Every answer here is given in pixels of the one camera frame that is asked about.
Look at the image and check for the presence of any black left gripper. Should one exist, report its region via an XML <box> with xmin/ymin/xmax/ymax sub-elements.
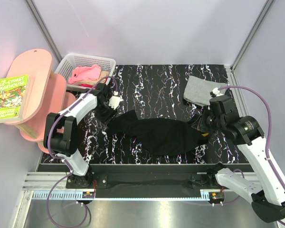
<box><xmin>95</xmin><ymin>101</ymin><xmax>119</xmax><ymax>128</ymax></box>

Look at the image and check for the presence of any black t shirt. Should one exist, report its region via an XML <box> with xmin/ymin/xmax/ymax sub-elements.
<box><xmin>108</xmin><ymin>110</ymin><xmax>210</xmax><ymax>156</ymax></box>

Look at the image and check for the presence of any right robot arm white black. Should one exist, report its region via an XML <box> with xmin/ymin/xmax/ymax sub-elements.
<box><xmin>200</xmin><ymin>95</ymin><xmax>285</xmax><ymax>223</ymax></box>

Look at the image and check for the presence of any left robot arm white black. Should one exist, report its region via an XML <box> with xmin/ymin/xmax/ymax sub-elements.
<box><xmin>43</xmin><ymin>83</ymin><xmax>122</xmax><ymax>188</ymax></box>

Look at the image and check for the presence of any folded grey t shirt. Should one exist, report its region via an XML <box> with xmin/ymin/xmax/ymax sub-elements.
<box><xmin>183</xmin><ymin>76</ymin><xmax>228</xmax><ymax>106</ymax></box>

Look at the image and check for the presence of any magenta garment in basket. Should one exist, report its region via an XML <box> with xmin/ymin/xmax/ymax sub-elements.
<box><xmin>79</xmin><ymin>84</ymin><xmax>92</xmax><ymax>88</ymax></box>

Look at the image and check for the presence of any beige garment in basket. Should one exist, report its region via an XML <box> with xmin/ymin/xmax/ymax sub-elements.
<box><xmin>82</xmin><ymin>71</ymin><xmax>109</xmax><ymax>86</ymax></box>

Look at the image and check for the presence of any white plastic laundry basket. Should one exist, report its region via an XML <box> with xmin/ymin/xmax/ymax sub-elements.
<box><xmin>55</xmin><ymin>54</ymin><xmax>116</xmax><ymax>92</ymax></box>

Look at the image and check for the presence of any pink garment in basket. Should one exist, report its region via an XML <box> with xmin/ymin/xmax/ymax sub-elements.
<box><xmin>68</xmin><ymin>65</ymin><xmax>102</xmax><ymax>85</ymax></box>

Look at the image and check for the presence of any pink tiered shelf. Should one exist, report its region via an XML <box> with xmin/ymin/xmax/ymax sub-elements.
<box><xmin>5</xmin><ymin>49</ymin><xmax>76</xmax><ymax>153</ymax></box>

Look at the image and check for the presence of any green treehouse book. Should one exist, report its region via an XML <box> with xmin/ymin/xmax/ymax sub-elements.
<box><xmin>0</xmin><ymin>75</ymin><xmax>34</xmax><ymax>123</ymax></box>

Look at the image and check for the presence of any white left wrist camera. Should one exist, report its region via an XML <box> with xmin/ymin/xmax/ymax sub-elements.
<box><xmin>109</xmin><ymin>95</ymin><xmax>124</xmax><ymax>110</ymax></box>

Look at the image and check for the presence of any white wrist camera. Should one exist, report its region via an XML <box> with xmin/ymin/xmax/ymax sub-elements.
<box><xmin>109</xmin><ymin>95</ymin><xmax>124</xmax><ymax>110</ymax></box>
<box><xmin>210</xmin><ymin>87</ymin><xmax>224</xmax><ymax>98</ymax></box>

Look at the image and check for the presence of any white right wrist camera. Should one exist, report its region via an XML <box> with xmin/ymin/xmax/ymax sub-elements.
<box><xmin>210</xmin><ymin>87</ymin><xmax>224</xmax><ymax>98</ymax></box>

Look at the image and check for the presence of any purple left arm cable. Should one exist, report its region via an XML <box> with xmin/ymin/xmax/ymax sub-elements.
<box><xmin>46</xmin><ymin>76</ymin><xmax>119</xmax><ymax>227</ymax></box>

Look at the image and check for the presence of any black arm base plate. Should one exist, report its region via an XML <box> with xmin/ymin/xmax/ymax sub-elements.
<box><xmin>66</xmin><ymin>164</ymin><xmax>222</xmax><ymax>200</ymax></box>

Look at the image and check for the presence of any aluminium frame rail front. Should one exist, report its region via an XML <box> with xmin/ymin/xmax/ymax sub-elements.
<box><xmin>21</xmin><ymin>172</ymin><xmax>281</xmax><ymax>202</ymax></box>

